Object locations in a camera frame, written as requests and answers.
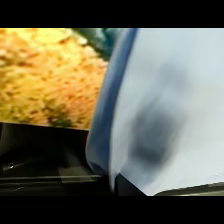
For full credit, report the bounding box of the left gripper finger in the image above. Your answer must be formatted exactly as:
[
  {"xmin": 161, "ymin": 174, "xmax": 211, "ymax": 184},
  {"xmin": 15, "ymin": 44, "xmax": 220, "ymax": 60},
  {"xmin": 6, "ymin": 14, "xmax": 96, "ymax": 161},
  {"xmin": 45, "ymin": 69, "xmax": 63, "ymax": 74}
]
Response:
[{"xmin": 114, "ymin": 172, "xmax": 147, "ymax": 197}]

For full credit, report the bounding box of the light blue shirt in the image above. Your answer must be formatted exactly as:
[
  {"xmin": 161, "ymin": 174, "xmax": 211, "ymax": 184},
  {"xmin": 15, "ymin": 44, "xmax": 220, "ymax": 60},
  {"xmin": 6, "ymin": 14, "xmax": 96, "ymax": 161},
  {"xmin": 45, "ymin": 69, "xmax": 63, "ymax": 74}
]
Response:
[{"xmin": 85, "ymin": 28, "xmax": 224, "ymax": 197}]

